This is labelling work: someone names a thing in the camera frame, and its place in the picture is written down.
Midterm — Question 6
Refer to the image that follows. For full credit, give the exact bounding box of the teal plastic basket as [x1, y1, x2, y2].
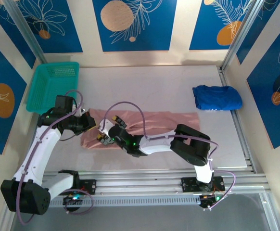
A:
[25, 62, 80, 116]

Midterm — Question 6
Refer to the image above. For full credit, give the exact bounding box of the pink t-shirt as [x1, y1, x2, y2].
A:
[79, 108, 200, 150]

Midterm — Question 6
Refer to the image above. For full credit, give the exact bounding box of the blue folded t-shirt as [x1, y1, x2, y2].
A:
[192, 84, 243, 111]

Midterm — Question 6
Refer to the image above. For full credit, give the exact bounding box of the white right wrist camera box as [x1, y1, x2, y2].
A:
[98, 119, 115, 133]

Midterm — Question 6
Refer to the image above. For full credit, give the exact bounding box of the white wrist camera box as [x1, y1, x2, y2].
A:
[72, 103, 87, 116]
[98, 119, 115, 133]

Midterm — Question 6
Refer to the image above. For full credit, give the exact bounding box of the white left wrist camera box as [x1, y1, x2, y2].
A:
[72, 103, 87, 116]

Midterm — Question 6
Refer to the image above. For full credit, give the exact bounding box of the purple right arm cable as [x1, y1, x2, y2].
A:
[102, 101, 237, 210]

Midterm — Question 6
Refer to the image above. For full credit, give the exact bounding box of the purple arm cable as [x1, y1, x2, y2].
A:
[16, 90, 94, 226]
[102, 101, 237, 210]

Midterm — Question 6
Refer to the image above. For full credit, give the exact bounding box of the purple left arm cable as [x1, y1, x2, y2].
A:
[16, 90, 94, 226]

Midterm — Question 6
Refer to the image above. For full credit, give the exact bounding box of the aluminium mounting rail frame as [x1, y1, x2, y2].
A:
[6, 168, 272, 200]

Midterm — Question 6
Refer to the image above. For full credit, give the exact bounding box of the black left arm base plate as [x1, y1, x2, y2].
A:
[58, 179, 97, 195]

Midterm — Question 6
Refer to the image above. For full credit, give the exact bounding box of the grey slotted cable duct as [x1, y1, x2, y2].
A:
[16, 195, 203, 208]

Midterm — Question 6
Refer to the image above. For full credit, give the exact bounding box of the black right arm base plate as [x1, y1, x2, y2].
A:
[179, 177, 226, 193]

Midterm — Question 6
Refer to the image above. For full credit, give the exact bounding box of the blue floral wall panel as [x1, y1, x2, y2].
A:
[92, 0, 178, 52]
[17, 0, 83, 53]
[236, 0, 280, 65]
[189, 0, 250, 51]
[247, 23, 280, 150]
[0, 0, 37, 70]
[0, 33, 27, 154]

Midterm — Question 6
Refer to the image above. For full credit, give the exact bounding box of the aluminium corner post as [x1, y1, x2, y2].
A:
[221, 0, 263, 70]
[4, 0, 51, 70]

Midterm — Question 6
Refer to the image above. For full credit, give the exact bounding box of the aluminium side rail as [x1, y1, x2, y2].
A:
[217, 66, 258, 173]

